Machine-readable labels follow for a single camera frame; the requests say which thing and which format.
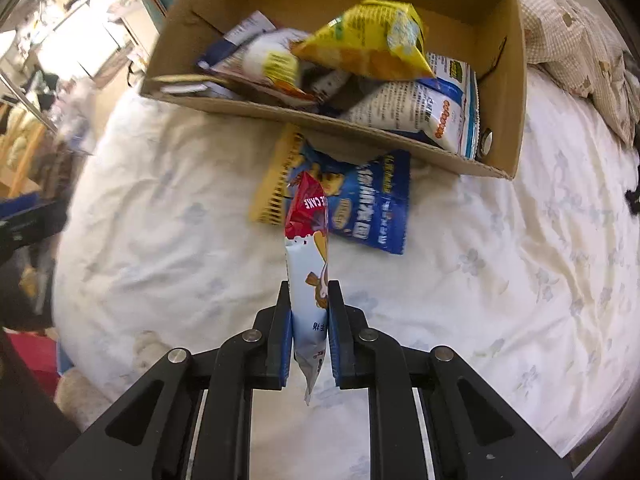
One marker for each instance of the red white snack packet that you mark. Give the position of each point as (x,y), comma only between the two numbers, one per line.
(307,270)

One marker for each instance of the beige checked quilt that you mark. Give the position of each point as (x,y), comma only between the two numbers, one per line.
(575,50)

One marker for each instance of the white and yellow snack bag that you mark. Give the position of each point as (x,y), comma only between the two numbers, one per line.
(260,57)

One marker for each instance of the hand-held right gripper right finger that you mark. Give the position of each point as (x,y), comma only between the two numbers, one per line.
(334,350)

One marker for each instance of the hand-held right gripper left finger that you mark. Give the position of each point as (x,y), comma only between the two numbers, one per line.
(286,350)

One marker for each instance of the dark cloth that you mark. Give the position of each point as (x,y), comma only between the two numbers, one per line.
(25,295)

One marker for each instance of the yellow striped snack packet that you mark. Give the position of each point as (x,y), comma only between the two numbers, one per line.
(270,190)

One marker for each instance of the beige fluffy cloth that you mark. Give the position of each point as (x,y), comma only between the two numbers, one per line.
(82,400)

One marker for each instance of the red cloth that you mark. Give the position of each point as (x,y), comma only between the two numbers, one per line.
(27,360)

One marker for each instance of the brown cardboard box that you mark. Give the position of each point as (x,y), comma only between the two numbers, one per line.
(510,60)

